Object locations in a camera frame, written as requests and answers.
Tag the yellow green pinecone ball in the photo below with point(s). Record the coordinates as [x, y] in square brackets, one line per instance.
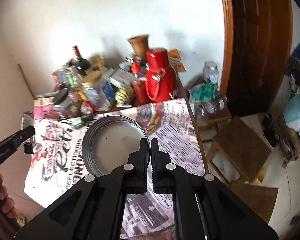
[125, 95]

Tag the clear jar gold lid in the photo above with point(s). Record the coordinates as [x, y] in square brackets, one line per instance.
[98, 91]

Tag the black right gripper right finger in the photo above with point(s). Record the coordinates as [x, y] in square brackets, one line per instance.
[162, 179]

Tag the pink patterned paper bag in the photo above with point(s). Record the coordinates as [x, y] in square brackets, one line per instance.
[45, 109]

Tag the wooden stool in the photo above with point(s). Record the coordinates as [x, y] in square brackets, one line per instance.
[242, 147]

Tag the light blue bag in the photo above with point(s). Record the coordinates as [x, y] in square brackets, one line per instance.
[291, 113]

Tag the red squeeze sauce bottle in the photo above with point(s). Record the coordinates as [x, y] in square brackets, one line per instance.
[139, 83]

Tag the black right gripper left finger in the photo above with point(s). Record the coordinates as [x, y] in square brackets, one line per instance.
[137, 177]

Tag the black shoe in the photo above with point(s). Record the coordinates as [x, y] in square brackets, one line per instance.
[269, 133]

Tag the white green box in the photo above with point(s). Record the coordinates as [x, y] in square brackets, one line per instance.
[121, 78]

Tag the teal crumpled cloth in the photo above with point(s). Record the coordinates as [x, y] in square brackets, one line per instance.
[204, 92]

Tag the brown cardboard piece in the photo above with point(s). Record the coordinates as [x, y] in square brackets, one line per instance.
[260, 199]

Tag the clear jar black lid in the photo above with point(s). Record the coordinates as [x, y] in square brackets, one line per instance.
[67, 103]

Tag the small green glass bottle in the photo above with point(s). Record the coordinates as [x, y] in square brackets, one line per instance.
[82, 122]

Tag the clear jar on side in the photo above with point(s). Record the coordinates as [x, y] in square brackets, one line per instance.
[211, 107]

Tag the newspaper print tablecloth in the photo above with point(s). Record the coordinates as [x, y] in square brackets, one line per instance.
[95, 181]

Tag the brown wooden door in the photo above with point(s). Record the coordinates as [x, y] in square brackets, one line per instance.
[262, 35]

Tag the person's left hand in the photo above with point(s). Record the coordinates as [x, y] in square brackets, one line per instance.
[8, 205]

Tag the terracotta clay pot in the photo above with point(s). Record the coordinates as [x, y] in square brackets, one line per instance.
[139, 44]

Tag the red thermos jug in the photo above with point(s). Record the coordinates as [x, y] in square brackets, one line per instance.
[161, 78]

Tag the red wine bottle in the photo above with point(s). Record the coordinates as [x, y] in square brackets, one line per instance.
[82, 65]

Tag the round silver metal lid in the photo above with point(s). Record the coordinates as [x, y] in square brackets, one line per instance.
[109, 141]

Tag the small red white can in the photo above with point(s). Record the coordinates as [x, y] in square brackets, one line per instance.
[87, 108]

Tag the glass jar silver lid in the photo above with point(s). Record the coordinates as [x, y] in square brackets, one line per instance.
[210, 72]

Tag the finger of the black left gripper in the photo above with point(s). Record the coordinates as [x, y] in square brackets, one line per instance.
[23, 137]

